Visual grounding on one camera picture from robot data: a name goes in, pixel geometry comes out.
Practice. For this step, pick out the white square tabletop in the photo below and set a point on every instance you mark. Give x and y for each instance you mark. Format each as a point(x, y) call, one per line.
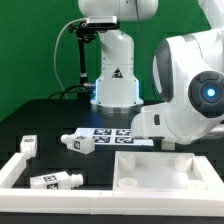
point(156, 171)

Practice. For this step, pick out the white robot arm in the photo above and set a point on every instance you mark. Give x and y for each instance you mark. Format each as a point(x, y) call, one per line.
point(188, 71)

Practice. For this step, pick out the white sheet with markers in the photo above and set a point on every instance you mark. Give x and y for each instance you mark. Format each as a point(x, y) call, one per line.
point(107, 136)

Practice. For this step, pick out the white U-shaped fence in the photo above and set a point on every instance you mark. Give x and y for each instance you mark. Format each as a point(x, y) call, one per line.
point(129, 202)

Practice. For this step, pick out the camera on black stand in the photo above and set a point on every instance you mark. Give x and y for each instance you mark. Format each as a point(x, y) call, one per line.
point(86, 32)

